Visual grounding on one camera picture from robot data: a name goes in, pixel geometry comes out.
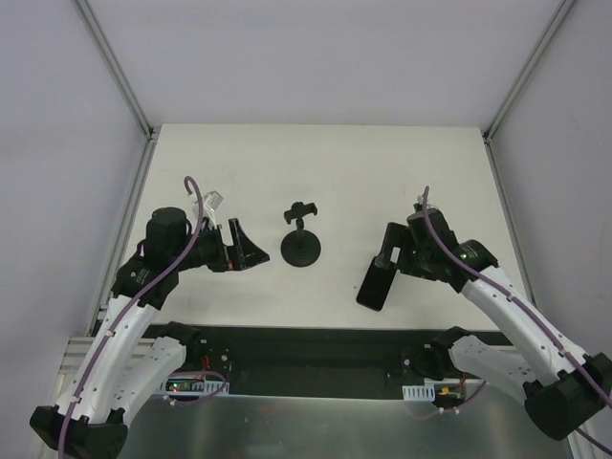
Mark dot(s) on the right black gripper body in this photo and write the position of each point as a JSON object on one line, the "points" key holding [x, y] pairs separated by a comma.
{"points": [[399, 250]]}

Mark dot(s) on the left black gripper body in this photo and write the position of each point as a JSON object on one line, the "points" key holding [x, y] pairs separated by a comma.
{"points": [[229, 250]]}

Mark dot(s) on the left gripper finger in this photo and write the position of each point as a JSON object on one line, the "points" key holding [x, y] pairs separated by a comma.
{"points": [[242, 248], [261, 257]]}

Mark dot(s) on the black smartphone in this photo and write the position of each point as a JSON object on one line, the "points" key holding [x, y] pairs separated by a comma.
{"points": [[375, 286]]}

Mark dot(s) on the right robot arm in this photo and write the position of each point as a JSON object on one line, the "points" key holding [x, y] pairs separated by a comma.
{"points": [[559, 384]]}

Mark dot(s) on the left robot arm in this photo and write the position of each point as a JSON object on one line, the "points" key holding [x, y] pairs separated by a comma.
{"points": [[91, 418]]}

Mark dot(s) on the black phone stand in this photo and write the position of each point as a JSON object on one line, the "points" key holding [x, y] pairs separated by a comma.
{"points": [[300, 248]]}

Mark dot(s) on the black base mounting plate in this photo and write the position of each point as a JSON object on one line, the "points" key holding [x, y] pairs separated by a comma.
{"points": [[320, 363]]}

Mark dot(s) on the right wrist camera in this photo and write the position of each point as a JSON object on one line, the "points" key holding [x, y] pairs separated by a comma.
{"points": [[420, 204]]}

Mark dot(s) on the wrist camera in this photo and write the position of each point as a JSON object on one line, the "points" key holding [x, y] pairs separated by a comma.
{"points": [[211, 202], [420, 204]]}

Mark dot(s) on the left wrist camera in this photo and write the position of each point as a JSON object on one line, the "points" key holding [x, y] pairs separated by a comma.
{"points": [[211, 202]]}

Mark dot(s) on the right white cable duct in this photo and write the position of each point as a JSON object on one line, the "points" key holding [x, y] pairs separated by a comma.
{"points": [[431, 391]]}

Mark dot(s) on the white cable duct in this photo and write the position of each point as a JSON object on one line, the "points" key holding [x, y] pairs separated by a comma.
{"points": [[186, 387], [431, 391]]}

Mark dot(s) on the left white cable duct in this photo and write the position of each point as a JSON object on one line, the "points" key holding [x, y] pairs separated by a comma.
{"points": [[186, 387]]}

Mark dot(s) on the left aluminium frame post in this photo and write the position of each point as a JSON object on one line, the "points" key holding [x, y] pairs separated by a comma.
{"points": [[112, 64]]}

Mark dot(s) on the aluminium frame post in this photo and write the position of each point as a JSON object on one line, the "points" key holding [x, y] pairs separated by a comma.
{"points": [[112, 64], [552, 28]]}

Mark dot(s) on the right aluminium frame post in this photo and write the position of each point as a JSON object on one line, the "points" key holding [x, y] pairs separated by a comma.
{"points": [[552, 28]]}

